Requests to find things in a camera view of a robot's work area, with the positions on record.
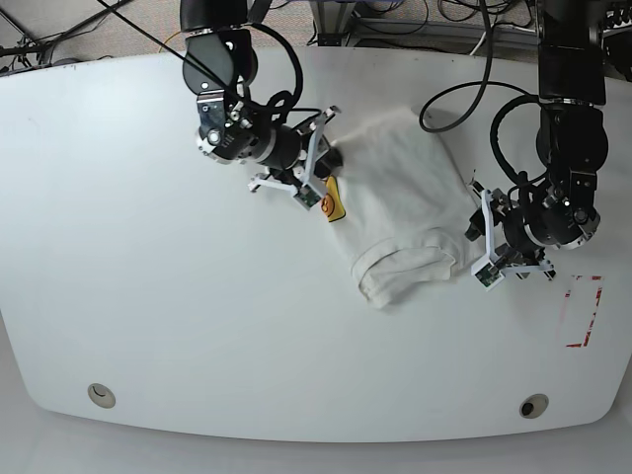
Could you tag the white printed T-shirt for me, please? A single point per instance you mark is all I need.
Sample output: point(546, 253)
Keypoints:
point(398, 208)

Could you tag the aluminium frame stand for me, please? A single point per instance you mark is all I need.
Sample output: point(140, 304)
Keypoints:
point(331, 20)

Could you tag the right table cable grommet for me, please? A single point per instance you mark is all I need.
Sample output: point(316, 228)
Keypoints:
point(534, 406)

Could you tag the left table cable grommet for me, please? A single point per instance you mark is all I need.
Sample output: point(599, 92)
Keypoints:
point(101, 395)

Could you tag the table cable grommet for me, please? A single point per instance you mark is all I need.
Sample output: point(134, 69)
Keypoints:
point(534, 406)
point(101, 395)

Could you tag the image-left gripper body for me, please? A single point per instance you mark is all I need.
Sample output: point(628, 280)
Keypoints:
point(287, 152)

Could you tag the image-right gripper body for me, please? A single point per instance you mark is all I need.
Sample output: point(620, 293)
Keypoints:
point(519, 250)

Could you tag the red tape rectangle marking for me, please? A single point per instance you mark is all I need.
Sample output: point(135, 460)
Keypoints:
point(581, 302)

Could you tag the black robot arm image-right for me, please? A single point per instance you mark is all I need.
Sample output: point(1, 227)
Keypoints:
point(555, 209)

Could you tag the image-left white wrist camera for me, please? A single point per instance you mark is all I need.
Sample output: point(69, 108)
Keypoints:
point(310, 190)

